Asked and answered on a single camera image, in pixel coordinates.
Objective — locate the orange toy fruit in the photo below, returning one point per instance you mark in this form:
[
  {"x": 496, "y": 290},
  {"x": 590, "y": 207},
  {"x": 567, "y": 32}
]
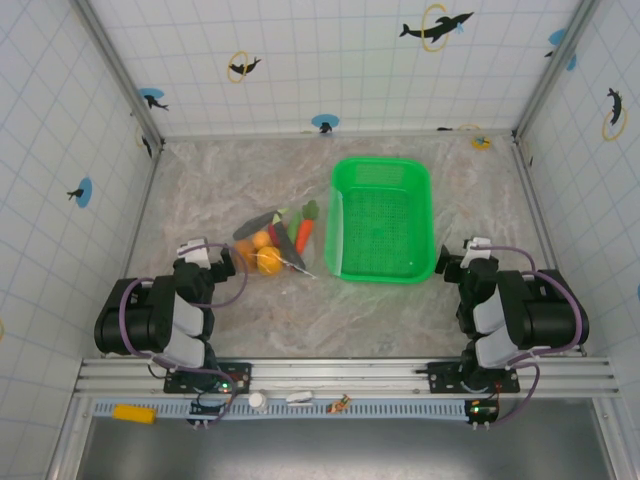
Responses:
[{"x": 243, "y": 248}]

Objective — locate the yellow toy bell pepper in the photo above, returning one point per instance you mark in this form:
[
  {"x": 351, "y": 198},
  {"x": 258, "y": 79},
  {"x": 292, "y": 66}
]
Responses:
[{"x": 270, "y": 261}]

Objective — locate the small yellow-orange toy fruit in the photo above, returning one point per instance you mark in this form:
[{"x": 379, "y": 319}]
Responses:
[{"x": 261, "y": 239}]

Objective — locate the dark red toy chili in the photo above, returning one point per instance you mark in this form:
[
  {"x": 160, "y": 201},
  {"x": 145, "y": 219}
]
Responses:
[{"x": 274, "y": 234}]

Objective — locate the green plastic basket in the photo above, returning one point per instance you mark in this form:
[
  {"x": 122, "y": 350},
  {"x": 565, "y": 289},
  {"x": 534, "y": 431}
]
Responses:
[{"x": 380, "y": 225}]

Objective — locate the bright green toy pea pod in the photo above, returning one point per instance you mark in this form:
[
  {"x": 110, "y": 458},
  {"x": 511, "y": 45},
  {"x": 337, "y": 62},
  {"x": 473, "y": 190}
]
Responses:
[{"x": 295, "y": 225}]

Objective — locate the orange toy carrot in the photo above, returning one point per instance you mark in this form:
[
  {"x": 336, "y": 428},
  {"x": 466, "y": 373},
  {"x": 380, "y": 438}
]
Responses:
[{"x": 303, "y": 234}]

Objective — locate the clear zip-top bag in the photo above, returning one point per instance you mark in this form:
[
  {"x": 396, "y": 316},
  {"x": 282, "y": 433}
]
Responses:
[{"x": 315, "y": 250}]

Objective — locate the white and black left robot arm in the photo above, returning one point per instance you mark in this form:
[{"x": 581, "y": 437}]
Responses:
[{"x": 140, "y": 320}]

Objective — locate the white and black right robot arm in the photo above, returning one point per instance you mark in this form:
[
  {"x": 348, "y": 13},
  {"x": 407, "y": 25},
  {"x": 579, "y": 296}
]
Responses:
[{"x": 540, "y": 315}]

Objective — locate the yellow round sticker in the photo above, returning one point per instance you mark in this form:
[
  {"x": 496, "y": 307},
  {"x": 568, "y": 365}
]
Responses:
[{"x": 481, "y": 143}]

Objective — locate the blue circle fish sticker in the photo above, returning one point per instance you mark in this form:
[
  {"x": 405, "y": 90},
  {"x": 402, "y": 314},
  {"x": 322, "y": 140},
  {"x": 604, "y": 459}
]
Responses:
[
  {"x": 325, "y": 121},
  {"x": 85, "y": 192}
]

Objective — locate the yellow block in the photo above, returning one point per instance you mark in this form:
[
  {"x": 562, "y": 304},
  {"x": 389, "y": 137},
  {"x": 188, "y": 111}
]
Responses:
[{"x": 134, "y": 414}]

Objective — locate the white clip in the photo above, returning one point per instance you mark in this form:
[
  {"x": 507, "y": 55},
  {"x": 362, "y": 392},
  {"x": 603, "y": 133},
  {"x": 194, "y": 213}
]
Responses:
[{"x": 299, "y": 397}]

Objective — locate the small orange toy figure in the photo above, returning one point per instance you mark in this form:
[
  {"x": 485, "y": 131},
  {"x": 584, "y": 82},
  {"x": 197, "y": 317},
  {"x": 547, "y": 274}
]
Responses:
[{"x": 339, "y": 405}]

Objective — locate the blue circle shark sticker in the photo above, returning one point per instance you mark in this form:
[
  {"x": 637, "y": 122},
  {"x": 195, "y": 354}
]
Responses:
[{"x": 151, "y": 96}]

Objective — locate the aluminium table edge rail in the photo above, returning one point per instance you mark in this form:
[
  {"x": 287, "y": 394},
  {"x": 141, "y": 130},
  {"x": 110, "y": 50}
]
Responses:
[
  {"x": 146, "y": 200},
  {"x": 533, "y": 200},
  {"x": 225, "y": 136}
]

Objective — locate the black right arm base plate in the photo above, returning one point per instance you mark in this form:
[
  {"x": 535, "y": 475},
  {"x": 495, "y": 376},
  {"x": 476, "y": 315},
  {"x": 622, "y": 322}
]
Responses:
[{"x": 445, "y": 375}]

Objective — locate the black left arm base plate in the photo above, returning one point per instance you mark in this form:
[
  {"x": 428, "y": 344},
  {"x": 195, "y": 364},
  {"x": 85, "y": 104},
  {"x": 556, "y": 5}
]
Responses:
[{"x": 240, "y": 375}]

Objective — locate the white cap on rail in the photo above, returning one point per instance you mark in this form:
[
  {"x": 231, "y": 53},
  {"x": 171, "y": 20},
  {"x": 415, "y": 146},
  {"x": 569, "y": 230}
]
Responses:
[{"x": 258, "y": 401}]

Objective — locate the aluminium mounting rail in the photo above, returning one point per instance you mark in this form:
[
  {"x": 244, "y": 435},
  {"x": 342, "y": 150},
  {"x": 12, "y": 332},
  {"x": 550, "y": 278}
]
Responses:
[{"x": 325, "y": 372}]

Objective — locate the aluminium frame post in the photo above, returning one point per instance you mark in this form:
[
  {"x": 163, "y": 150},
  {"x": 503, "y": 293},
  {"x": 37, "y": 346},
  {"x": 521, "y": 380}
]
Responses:
[
  {"x": 120, "y": 70},
  {"x": 552, "y": 70}
]

